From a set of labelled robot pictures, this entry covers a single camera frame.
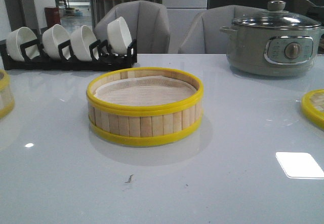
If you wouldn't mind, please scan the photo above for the white steamer liner paper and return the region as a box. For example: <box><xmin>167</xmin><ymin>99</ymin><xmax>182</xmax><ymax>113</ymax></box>
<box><xmin>95</xmin><ymin>76</ymin><xmax>196</xmax><ymax>106</ymax></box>

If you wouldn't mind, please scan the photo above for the glass pot lid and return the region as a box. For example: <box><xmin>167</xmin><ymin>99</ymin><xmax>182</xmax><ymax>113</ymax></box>
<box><xmin>232</xmin><ymin>0</ymin><xmax>321</xmax><ymax>29</ymax></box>

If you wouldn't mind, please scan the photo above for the bamboo steamer lid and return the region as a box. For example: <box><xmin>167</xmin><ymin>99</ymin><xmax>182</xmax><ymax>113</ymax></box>
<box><xmin>301</xmin><ymin>89</ymin><xmax>324</xmax><ymax>130</ymax></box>

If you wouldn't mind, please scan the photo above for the grey chair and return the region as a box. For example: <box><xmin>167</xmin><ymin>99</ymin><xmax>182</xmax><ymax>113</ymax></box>
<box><xmin>178</xmin><ymin>5</ymin><xmax>263</xmax><ymax>54</ymax></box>
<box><xmin>94</xmin><ymin>0</ymin><xmax>170</xmax><ymax>54</ymax></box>

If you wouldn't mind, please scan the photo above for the black bowl rack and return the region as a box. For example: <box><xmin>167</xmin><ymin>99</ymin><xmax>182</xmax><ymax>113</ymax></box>
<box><xmin>1</xmin><ymin>39</ymin><xmax>137</xmax><ymax>71</ymax></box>

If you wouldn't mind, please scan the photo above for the right grey chair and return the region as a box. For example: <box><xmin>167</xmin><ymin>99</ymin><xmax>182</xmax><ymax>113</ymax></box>
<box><xmin>178</xmin><ymin>5</ymin><xmax>263</xmax><ymax>54</ymax></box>

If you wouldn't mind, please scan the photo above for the left grey chair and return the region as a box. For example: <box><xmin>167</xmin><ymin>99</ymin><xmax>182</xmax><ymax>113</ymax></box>
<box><xmin>94</xmin><ymin>0</ymin><xmax>170</xmax><ymax>54</ymax></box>

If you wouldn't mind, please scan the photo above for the white bowl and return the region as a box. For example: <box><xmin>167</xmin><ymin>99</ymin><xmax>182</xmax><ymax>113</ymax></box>
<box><xmin>107</xmin><ymin>17</ymin><xmax>132</xmax><ymax>55</ymax></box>
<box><xmin>42</xmin><ymin>24</ymin><xmax>70</xmax><ymax>60</ymax></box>
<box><xmin>6</xmin><ymin>27</ymin><xmax>37</xmax><ymax>61</ymax></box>
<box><xmin>70</xmin><ymin>25</ymin><xmax>97</xmax><ymax>61</ymax></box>

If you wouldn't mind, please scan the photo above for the red bin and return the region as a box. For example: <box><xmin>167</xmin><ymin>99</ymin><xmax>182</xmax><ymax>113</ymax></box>
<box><xmin>44</xmin><ymin>7</ymin><xmax>61</xmax><ymax>28</ymax></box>

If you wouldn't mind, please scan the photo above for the grey-green electric pot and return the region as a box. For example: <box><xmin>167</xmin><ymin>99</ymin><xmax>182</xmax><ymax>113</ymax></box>
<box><xmin>220</xmin><ymin>25</ymin><xmax>323</xmax><ymax>77</ymax></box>

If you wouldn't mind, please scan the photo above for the white cabinet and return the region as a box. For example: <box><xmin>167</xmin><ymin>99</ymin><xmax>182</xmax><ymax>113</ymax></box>
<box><xmin>162</xmin><ymin>0</ymin><xmax>207</xmax><ymax>54</ymax></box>

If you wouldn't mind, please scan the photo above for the bamboo steamer tier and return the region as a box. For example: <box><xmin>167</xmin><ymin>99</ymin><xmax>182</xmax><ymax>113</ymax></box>
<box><xmin>0</xmin><ymin>69</ymin><xmax>15</xmax><ymax>118</ymax></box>
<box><xmin>86</xmin><ymin>67</ymin><xmax>204</xmax><ymax>146</ymax></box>

